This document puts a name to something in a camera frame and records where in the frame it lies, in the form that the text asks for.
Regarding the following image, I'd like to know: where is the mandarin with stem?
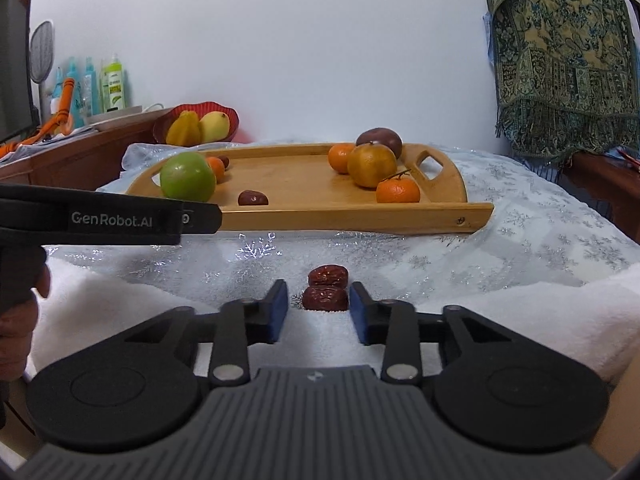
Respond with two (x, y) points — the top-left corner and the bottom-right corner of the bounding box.
(375, 170), (421, 204)

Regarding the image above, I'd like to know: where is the green apple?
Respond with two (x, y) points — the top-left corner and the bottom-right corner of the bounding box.
(160, 152), (217, 203)

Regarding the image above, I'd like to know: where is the small mandarin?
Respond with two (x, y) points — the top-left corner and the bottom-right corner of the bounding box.
(206, 156), (226, 183)

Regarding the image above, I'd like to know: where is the brownish large orange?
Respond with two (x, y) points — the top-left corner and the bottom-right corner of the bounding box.
(347, 142), (397, 188)

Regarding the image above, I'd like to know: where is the mandarin orange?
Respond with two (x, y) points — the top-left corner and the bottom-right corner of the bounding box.
(328, 143), (356, 174)

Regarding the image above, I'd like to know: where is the dark purple plum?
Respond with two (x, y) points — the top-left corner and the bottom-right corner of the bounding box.
(356, 127), (404, 159)

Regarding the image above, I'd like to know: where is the person's left hand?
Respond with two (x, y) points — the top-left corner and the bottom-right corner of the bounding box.
(0, 264), (51, 382)

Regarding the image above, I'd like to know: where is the wooden sideboard cabinet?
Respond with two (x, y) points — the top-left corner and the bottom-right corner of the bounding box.
(1, 110), (165, 191)

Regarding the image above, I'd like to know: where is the television screen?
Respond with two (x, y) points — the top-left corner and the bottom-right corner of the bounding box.
(1, 0), (35, 141)

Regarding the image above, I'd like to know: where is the blue spray bottle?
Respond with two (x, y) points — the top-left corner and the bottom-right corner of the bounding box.
(82, 56), (101, 117)
(65, 56), (85, 128)

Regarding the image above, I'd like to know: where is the white plastic tray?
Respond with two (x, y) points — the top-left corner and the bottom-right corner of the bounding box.
(86, 105), (142, 125)

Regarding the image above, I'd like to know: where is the wooden serving tray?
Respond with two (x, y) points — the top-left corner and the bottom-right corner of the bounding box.
(124, 141), (496, 235)

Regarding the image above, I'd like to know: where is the red fruit bowl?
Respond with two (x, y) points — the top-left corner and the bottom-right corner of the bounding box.
(153, 101), (240, 148)

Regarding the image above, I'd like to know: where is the green spray bottle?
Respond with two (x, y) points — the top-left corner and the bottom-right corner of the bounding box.
(104, 54), (126, 112)

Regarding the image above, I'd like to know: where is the yellow starfruit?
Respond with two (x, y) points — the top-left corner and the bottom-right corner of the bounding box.
(165, 110), (202, 148)

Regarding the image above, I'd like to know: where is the yellow mango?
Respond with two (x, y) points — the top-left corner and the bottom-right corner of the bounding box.
(198, 112), (230, 144)

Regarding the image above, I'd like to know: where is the dark wooden side table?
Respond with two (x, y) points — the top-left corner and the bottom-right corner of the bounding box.
(561, 153), (640, 242)

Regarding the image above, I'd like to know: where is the red packet on side table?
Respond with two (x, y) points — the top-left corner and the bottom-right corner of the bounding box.
(616, 146), (640, 169)

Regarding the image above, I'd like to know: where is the green patterned shawl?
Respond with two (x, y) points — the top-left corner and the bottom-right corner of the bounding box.
(487, 0), (639, 162)

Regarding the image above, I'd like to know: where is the orange handled tool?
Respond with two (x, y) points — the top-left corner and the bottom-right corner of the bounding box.
(1, 79), (74, 156)

